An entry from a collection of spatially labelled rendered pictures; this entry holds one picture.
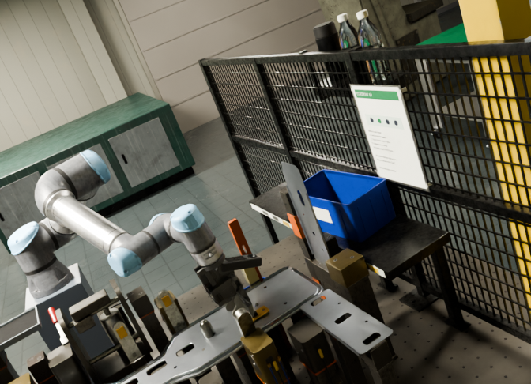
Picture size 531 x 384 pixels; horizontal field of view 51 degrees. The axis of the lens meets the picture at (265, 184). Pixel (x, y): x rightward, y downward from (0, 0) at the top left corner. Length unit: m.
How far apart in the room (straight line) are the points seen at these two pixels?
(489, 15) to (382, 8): 4.84
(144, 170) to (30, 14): 3.11
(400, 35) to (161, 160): 2.91
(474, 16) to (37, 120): 7.66
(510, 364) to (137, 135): 5.18
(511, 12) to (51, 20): 7.64
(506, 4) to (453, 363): 0.96
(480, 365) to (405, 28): 4.95
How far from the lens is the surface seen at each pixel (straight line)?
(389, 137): 1.60
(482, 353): 1.71
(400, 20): 6.23
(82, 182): 1.71
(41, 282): 2.10
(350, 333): 1.39
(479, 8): 1.25
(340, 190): 1.90
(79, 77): 8.52
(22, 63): 8.50
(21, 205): 6.36
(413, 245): 1.58
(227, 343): 1.53
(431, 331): 1.81
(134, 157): 6.33
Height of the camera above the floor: 1.84
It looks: 20 degrees down
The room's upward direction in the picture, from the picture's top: 22 degrees counter-clockwise
